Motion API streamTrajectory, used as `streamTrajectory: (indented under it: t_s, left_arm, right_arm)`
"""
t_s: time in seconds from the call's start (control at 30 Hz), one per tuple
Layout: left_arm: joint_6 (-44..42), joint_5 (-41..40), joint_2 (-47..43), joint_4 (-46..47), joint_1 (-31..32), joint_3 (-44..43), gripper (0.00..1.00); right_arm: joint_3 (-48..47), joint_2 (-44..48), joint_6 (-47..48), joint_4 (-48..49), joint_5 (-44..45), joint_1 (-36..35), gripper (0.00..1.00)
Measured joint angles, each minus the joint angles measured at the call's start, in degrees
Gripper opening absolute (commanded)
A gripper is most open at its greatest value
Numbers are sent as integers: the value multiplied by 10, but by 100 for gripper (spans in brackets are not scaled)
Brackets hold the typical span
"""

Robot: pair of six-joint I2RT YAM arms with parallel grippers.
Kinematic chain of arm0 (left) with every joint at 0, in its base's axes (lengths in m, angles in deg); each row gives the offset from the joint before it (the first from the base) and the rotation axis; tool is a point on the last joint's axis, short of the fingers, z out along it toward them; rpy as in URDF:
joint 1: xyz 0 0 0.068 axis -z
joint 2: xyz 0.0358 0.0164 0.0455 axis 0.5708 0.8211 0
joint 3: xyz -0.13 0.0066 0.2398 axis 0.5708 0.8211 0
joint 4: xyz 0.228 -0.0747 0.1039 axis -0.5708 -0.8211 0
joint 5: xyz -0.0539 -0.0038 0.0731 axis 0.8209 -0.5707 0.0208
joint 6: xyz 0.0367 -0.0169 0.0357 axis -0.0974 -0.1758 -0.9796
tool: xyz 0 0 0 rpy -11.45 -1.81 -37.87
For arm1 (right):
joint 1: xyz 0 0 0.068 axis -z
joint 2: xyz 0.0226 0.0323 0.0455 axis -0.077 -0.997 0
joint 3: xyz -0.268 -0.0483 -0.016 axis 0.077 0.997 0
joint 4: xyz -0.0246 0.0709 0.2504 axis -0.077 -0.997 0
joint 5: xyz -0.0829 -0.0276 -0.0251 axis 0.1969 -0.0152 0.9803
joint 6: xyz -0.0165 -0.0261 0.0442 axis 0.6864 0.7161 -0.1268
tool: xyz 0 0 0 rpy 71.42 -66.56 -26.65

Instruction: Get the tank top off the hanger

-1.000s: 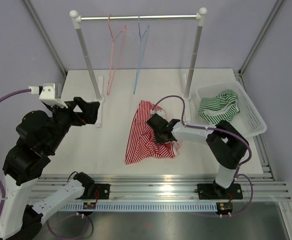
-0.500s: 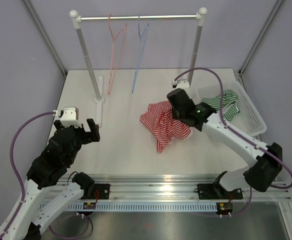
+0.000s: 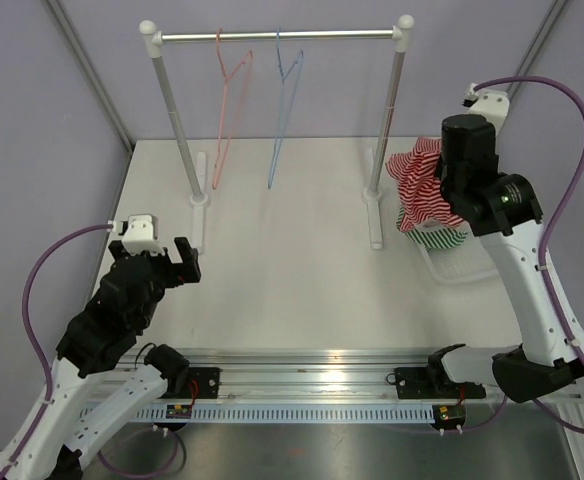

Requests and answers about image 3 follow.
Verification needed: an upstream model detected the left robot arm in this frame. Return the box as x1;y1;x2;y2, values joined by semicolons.
0;237;201;479

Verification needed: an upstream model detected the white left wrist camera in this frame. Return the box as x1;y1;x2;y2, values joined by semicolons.
108;214;165;256

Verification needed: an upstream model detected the white and silver clothes rack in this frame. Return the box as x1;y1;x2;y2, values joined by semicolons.
139;15;415;250

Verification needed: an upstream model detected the aluminium mounting rail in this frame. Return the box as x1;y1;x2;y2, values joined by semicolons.
178;348;428;404

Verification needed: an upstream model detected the white plastic basket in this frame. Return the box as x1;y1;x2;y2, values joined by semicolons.
410;224;498;285

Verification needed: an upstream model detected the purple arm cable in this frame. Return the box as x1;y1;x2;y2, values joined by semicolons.
474;75;584;432
6;223;116;469

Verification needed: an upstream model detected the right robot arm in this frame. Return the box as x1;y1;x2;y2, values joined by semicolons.
425;114;584;403

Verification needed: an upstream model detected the purple floor cable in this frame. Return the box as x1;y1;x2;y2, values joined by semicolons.
96;425;189;479

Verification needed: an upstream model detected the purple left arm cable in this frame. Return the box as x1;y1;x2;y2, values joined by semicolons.
6;223;116;469

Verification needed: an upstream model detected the blue wire hanger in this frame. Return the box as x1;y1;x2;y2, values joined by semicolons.
267;30;304;189

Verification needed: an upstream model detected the red striped tank top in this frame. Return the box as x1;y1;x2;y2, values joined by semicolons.
386;137;463;233

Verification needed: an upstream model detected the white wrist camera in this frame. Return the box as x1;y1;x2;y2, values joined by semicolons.
463;83;510;134
108;214;165;256

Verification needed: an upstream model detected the green striped tank top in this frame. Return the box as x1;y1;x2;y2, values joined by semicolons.
396;207;470;251

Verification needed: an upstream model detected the white slotted cable duct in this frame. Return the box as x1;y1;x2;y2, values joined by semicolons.
80;403;436;424

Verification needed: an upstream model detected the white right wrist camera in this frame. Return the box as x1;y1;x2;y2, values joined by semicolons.
463;83;510;134

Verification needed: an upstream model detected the pink wire hanger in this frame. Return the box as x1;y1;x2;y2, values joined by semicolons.
212;28;254;190

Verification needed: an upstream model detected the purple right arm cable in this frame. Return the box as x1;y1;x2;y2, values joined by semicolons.
474;75;584;432

